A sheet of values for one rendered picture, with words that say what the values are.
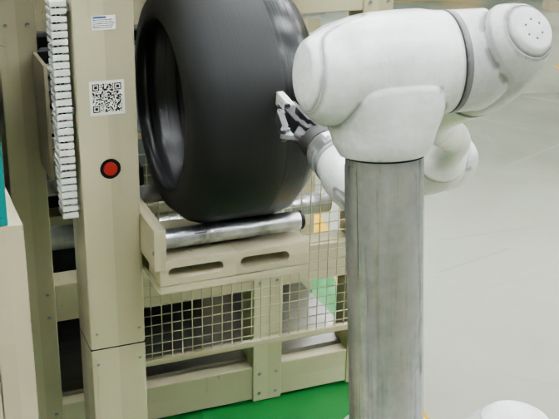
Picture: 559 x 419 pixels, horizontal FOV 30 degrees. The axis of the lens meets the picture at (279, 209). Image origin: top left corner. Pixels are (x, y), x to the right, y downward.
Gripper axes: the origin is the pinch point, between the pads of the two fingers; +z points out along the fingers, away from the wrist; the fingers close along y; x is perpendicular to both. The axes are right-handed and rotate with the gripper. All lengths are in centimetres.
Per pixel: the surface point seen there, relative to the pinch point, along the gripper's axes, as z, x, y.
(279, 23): 14.0, -11.9, -3.5
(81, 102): 21.7, 5.7, 36.9
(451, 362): 58, 134, -97
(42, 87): 62, 20, 38
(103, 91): 21.9, 3.7, 32.2
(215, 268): 7.7, 43.1, 10.2
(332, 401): 50, 133, -48
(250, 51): 9.5, -8.2, 4.5
